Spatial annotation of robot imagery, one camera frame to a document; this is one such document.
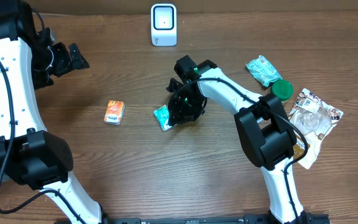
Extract teal wet wipes pack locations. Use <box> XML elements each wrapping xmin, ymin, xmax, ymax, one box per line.
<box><xmin>246</xmin><ymin>55</ymin><xmax>282</xmax><ymax>87</ymax></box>

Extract green lid jar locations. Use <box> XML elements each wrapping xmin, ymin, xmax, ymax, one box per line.
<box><xmin>270</xmin><ymin>80</ymin><xmax>293</xmax><ymax>102</ymax></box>

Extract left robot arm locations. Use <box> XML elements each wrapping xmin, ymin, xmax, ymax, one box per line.
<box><xmin>0</xmin><ymin>0</ymin><xmax>108</xmax><ymax>223</ymax></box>

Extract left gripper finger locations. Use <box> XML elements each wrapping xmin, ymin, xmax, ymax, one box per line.
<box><xmin>69</xmin><ymin>43</ymin><xmax>86</xmax><ymax>62</ymax></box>
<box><xmin>70</xmin><ymin>60</ymin><xmax>90</xmax><ymax>70</ymax></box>

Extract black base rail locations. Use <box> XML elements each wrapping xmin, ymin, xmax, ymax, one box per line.
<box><xmin>108</xmin><ymin>212</ymin><xmax>331</xmax><ymax>224</ymax></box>

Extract teal Kleenex tissue pack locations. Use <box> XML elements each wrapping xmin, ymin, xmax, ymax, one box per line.
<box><xmin>154</xmin><ymin>105</ymin><xmax>172</xmax><ymax>131</ymax></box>

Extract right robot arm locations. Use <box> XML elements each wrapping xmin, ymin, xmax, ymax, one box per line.
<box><xmin>167</xmin><ymin>55</ymin><xmax>307</xmax><ymax>223</ymax></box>

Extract beige plastic pouch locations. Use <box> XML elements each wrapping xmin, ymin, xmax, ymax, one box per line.
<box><xmin>289</xmin><ymin>88</ymin><xmax>344</xmax><ymax>169</ymax></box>

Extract orange Kleenex tissue pack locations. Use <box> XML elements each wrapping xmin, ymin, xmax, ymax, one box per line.
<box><xmin>104</xmin><ymin>100</ymin><xmax>125</xmax><ymax>125</ymax></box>

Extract white barcode scanner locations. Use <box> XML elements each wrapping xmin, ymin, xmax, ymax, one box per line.
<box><xmin>150</xmin><ymin>3</ymin><xmax>177</xmax><ymax>47</ymax></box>

